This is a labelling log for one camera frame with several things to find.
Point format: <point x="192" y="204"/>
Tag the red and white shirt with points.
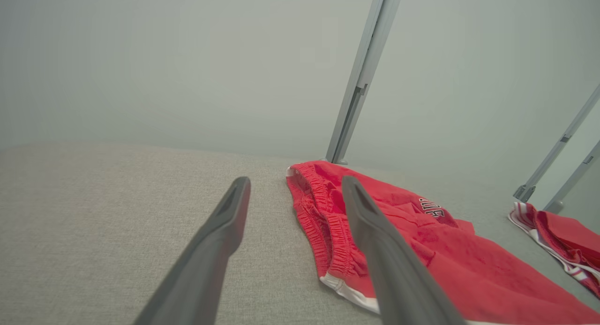
<point x="567" y="236"/>

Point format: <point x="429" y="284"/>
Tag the grey partition post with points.
<point x="558" y="146"/>
<point x="370" y="57"/>
<point x="577" y="176"/>

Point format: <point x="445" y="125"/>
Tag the red shorts with black lettering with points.
<point x="468" y="268"/>

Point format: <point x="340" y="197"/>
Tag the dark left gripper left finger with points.
<point x="201" y="268"/>

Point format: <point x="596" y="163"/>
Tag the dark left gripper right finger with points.
<point x="398" y="278"/>

